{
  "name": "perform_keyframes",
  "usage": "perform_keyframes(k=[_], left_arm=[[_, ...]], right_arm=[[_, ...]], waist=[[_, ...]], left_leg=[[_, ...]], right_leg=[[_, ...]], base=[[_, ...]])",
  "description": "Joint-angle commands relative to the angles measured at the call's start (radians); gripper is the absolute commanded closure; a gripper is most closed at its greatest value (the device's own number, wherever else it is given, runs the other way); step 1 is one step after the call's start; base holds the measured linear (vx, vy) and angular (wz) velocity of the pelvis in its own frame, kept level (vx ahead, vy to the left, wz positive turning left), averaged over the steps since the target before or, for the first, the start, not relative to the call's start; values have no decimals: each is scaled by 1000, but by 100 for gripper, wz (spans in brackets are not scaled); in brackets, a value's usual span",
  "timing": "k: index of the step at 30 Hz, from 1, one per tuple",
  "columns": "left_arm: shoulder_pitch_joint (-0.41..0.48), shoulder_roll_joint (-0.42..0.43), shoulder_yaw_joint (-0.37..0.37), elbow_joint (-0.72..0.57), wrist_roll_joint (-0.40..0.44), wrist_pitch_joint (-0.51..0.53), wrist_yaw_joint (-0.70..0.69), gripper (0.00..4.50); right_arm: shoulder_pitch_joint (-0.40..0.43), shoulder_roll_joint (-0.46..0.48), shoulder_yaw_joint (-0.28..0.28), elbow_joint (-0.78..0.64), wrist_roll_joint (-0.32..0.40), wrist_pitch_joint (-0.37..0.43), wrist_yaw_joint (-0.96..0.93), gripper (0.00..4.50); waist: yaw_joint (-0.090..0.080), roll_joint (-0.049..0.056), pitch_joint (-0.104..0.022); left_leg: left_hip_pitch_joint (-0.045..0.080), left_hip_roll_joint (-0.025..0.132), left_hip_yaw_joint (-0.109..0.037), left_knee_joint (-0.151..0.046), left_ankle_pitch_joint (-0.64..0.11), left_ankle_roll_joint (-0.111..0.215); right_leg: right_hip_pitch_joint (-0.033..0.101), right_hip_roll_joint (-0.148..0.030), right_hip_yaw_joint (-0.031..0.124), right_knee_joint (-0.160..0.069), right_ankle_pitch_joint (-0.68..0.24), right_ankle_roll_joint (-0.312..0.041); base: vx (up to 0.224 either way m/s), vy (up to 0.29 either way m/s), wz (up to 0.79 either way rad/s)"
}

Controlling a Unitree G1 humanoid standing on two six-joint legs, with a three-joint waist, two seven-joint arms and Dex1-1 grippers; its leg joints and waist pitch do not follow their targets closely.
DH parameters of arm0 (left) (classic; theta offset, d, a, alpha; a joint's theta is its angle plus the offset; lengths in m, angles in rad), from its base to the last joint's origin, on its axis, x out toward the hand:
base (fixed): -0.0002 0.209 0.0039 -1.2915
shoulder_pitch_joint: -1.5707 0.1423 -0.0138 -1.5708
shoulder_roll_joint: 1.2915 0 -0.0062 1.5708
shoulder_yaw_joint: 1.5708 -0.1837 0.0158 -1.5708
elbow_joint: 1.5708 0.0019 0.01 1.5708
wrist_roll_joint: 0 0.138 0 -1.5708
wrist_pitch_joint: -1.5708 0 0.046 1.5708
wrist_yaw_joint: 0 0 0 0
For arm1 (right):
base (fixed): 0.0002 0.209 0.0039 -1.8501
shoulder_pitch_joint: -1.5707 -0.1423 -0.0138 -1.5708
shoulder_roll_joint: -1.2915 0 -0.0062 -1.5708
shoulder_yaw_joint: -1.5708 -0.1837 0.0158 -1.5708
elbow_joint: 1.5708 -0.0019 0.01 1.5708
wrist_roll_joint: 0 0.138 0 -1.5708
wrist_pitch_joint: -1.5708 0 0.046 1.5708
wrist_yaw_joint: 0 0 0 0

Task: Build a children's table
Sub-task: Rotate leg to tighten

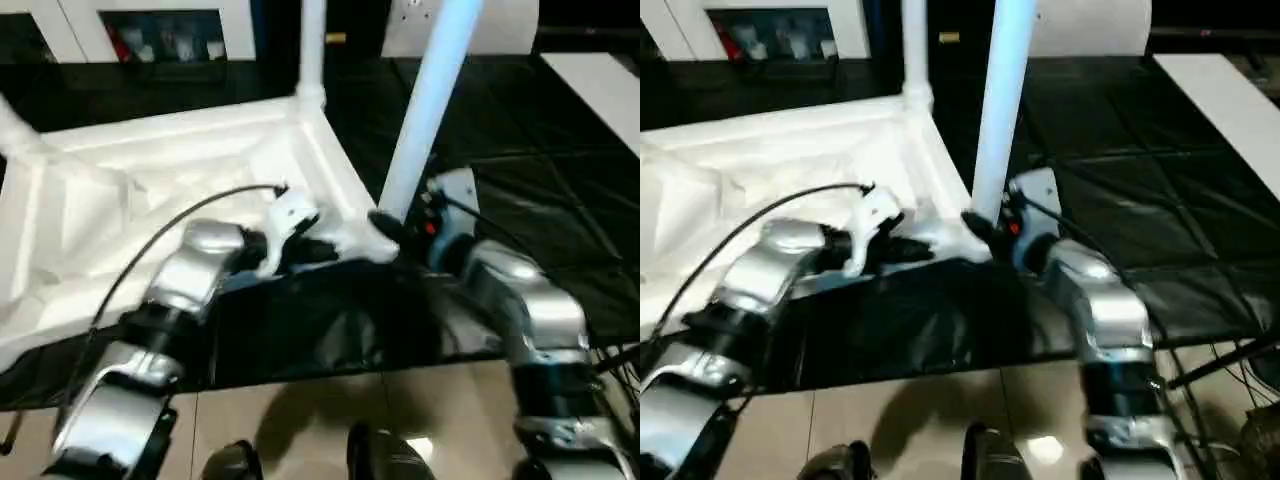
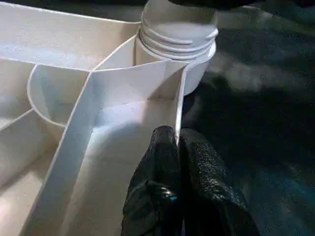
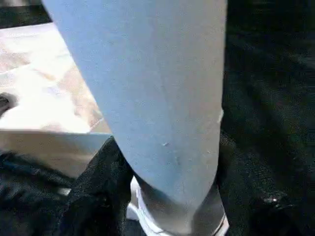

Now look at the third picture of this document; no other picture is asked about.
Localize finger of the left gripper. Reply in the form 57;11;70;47
0;92;18;115
0;152;75;196

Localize white plastic table leg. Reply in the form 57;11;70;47
41;0;230;236

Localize white plastic table top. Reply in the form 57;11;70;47
0;22;117;178

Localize black work mat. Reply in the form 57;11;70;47
0;0;315;236

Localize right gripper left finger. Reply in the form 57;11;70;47
49;136;144;236

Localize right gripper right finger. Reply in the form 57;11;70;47
216;132;315;236

